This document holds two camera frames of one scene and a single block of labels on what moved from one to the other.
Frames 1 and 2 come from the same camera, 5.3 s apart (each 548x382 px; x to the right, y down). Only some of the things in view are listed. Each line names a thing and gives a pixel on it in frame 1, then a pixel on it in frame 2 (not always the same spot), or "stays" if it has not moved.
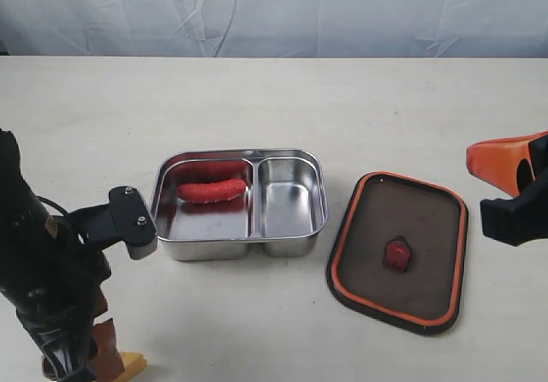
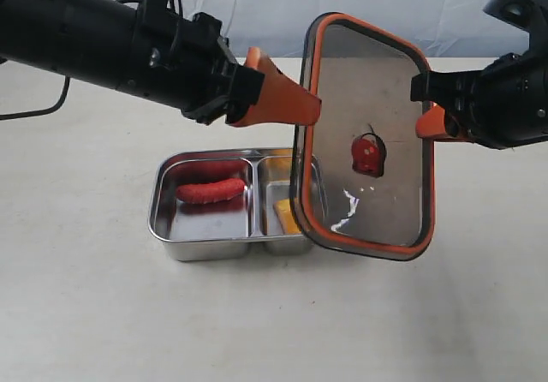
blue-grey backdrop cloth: x=274 y=14 stays
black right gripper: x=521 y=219 to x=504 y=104
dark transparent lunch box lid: x=399 y=253 to x=362 y=180
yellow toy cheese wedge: x=133 y=362 to x=282 y=210
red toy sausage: x=211 y=192 stays
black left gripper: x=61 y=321 to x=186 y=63
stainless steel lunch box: x=217 y=205 stays
